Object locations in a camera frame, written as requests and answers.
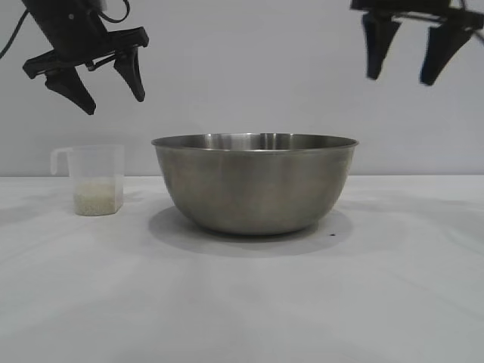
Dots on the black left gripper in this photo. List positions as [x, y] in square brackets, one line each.
[72, 34]

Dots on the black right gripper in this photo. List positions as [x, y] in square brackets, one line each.
[416, 7]

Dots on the translucent plastic measuring cup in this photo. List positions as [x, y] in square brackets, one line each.
[98, 162]

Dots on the stainless steel mixing bowl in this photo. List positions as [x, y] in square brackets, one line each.
[257, 185]

